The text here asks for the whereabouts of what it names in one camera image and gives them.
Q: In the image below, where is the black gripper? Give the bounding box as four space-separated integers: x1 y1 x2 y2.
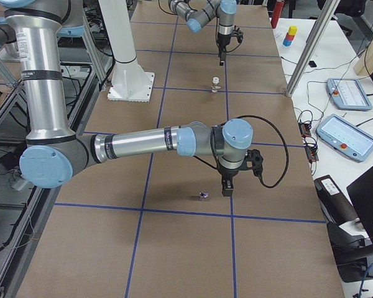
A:
217 33 232 66
218 166 239 196

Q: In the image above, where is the white PPR pipe fitting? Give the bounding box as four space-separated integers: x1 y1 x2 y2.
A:
211 76 221 93

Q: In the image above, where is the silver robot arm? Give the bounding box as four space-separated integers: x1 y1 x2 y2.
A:
0 1 262 196
158 0 244 66

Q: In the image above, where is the blue toy block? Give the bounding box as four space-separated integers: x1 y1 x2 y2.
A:
282 39 292 47

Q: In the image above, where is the red cylinder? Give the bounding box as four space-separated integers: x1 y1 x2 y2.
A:
270 0 285 29

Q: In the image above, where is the red toy block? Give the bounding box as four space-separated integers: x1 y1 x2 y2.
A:
285 33 295 41

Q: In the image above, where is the yellow toy block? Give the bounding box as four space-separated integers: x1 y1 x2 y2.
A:
288 25 298 36

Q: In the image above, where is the small black puck device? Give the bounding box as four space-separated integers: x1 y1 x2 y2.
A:
308 60 317 68

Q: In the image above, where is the far teach pendant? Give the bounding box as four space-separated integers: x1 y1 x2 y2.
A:
326 78 372 111

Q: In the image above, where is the teach pendant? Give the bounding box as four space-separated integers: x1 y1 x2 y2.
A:
316 114 373 162
326 78 372 111

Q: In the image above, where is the near teach pendant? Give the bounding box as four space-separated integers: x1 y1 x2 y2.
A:
316 114 373 162

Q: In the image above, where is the black monitor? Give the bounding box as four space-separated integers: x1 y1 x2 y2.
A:
347 166 373 239

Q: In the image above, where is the wooden board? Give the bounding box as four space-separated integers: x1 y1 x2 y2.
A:
354 40 373 76

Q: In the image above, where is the black camera cable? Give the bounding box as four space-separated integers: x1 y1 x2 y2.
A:
236 115 289 189

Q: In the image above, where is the circuit board with wires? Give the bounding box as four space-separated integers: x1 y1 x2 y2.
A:
297 110 319 168

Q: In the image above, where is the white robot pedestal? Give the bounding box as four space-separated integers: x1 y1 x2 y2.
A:
99 0 155 102

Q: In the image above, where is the aluminium frame post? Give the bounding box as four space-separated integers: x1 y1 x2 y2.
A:
285 0 340 97

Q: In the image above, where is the aluminium side frame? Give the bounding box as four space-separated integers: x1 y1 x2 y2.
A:
0 12 113 298

